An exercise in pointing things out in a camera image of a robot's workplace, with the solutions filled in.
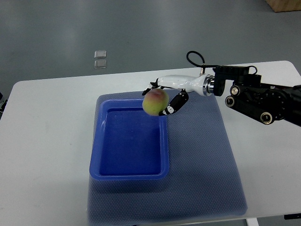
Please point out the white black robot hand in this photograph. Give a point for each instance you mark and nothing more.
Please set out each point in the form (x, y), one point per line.
(185, 85)

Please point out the dark object at left edge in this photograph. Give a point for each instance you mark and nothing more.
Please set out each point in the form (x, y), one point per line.
(3, 103)

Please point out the green red peach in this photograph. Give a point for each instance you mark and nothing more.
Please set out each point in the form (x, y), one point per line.
(155, 101)

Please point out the blue plastic tray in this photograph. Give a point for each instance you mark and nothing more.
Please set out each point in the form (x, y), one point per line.
(128, 143)

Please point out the grey blue mesh mat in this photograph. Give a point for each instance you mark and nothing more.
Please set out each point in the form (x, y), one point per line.
(203, 180)

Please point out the wooden box corner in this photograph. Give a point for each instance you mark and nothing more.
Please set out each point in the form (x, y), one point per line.
(284, 5)

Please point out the upper metal floor plate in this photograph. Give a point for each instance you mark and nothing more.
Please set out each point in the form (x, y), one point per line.
(100, 54)

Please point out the black table bracket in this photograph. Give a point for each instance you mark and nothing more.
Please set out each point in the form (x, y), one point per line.
(292, 216)

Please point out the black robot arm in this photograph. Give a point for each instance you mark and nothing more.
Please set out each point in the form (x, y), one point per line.
(265, 103)

